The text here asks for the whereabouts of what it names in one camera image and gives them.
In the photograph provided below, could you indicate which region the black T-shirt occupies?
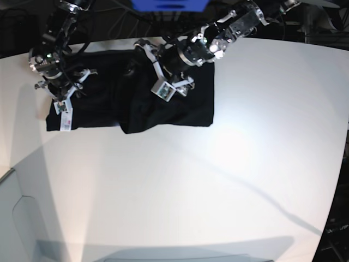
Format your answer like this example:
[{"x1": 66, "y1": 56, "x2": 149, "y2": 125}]
[{"x1": 45, "y1": 49, "x2": 216, "y2": 135}]

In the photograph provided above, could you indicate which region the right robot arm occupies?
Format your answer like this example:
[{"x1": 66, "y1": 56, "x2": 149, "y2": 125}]
[{"x1": 28, "y1": 1, "x2": 95, "y2": 102}]

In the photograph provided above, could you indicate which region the blue box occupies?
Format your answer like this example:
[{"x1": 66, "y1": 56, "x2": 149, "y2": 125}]
[{"x1": 131, "y1": 0, "x2": 209, "y2": 12}]

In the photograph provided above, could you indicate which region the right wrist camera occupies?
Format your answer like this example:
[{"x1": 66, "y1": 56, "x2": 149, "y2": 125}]
[{"x1": 53, "y1": 99, "x2": 73, "y2": 115}]

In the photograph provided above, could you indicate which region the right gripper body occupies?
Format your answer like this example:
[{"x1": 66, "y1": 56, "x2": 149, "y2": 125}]
[{"x1": 34, "y1": 69, "x2": 98, "y2": 101}]

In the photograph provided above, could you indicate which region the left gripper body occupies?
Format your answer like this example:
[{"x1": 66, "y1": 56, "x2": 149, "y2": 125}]
[{"x1": 134, "y1": 38, "x2": 194, "y2": 89}]

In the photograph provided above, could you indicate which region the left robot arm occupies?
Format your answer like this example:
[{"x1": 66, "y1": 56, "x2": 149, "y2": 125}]
[{"x1": 134, "y1": 1, "x2": 300, "y2": 102}]

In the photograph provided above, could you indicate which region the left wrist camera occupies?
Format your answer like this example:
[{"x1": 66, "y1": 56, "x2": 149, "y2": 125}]
[{"x1": 151, "y1": 79, "x2": 176, "y2": 102}]

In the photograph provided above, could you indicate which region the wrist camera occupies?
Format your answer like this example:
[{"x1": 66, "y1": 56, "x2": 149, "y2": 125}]
[
  {"x1": 151, "y1": 79, "x2": 176, "y2": 102},
  {"x1": 53, "y1": 99, "x2": 73, "y2": 115}
]

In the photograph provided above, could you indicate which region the white clothing tag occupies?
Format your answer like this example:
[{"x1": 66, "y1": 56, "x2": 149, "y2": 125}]
[{"x1": 59, "y1": 110, "x2": 73, "y2": 132}]

